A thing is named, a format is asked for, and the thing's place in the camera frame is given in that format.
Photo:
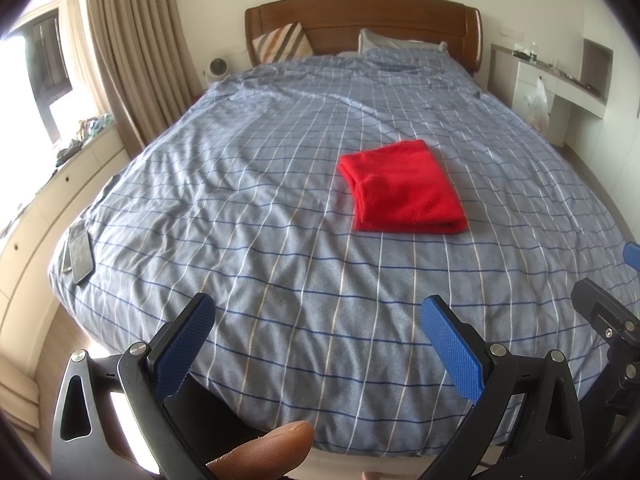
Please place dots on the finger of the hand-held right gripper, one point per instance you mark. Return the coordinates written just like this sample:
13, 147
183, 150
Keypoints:
633, 254

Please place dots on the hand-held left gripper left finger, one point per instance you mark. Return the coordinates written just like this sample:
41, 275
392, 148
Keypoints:
182, 345

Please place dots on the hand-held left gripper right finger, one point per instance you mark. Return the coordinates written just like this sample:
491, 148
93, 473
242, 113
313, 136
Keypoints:
452, 345

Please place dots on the red towel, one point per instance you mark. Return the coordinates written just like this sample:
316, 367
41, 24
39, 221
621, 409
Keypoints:
405, 185

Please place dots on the pile of clothes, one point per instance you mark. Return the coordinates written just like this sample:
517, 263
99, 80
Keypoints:
85, 135

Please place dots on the person's left hand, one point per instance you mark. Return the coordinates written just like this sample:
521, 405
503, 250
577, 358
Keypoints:
270, 452

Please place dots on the black smartphone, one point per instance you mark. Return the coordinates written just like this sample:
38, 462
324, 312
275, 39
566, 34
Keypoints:
80, 255

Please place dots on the blue checked bed blanket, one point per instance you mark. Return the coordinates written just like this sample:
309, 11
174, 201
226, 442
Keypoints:
250, 185

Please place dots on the white plastic bag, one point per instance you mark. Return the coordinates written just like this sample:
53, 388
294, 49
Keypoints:
537, 105

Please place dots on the cream low cabinet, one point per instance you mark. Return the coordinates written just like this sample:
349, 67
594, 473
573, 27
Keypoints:
45, 210

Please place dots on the white desk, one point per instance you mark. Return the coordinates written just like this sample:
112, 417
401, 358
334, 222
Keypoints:
530, 72

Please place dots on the small round fan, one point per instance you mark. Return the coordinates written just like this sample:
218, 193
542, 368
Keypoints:
216, 67

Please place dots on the beige curtain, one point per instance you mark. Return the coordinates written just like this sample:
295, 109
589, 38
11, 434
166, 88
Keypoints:
135, 50

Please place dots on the grey pillow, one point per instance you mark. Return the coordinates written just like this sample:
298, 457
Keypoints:
380, 40

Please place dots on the dark framed window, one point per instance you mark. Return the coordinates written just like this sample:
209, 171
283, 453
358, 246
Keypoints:
47, 60

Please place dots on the striped brown pillow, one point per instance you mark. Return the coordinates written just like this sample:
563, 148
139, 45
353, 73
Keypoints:
282, 42

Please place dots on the wooden bed headboard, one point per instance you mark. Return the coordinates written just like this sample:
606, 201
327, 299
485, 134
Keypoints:
375, 15

